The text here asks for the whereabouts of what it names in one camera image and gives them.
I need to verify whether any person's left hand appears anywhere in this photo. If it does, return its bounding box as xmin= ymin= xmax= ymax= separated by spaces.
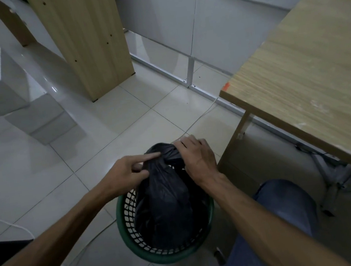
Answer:
xmin=99 ymin=151 xmax=166 ymax=201

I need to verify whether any person's right hand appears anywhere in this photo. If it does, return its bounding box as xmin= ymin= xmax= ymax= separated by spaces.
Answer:
xmin=174 ymin=132 xmax=222 ymax=188

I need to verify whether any black garbage bag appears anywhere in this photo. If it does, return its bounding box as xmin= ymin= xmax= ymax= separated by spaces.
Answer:
xmin=124 ymin=137 xmax=217 ymax=254

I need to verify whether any person's left forearm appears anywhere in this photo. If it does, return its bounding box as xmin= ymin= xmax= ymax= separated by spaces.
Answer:
xmin=0 ymin=181 xmax=129 ymax=266

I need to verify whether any person's right forearm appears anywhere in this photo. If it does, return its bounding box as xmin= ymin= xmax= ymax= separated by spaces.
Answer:
xmin=197 ymin=156 xmax=351 ymax=266

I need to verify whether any green plastic waste basket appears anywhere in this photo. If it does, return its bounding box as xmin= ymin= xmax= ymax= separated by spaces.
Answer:
xmin=111 ymin=164 xmax=222 ymax=266

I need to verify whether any person's leg in blue jeans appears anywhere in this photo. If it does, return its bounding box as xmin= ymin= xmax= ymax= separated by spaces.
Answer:
xmin=196 ymin=174 xmax=326 ymax=266

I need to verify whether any tall wooden cabinet panel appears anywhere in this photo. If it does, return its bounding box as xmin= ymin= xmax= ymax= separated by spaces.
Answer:
xmin=26 ymin=0 xmax=139 ymax=109

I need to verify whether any grey metal stand base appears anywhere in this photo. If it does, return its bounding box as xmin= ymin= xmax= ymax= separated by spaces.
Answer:
xmin=308 ymin=146 xmax=351 ymax=218

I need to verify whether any light wooden table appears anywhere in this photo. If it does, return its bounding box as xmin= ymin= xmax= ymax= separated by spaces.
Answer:
xmin=195 ymin=0 xmax=351 ymax=204

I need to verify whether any black seat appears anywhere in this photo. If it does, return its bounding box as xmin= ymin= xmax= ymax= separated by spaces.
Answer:
xmin=0 ymin=235 xmax=38 ymax=266

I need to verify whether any thin white floor cable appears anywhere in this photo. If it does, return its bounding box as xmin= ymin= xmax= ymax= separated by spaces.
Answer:
xmin=171 ymin=96 xmax=225 ymax=139

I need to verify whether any white power strip cable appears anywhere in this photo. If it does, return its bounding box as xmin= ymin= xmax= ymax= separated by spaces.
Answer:
xmin=0 ymin=199 xmax=123 ymax=266

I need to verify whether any white metal partition frame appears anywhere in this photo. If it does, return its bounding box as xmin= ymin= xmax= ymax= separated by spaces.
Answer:
xmin=119 ymin=0 xmax=313 ymax=172

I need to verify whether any black cable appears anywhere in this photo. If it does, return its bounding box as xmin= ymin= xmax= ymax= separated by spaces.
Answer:
xmin=294 ymin=140 xmax=328 ymax=160

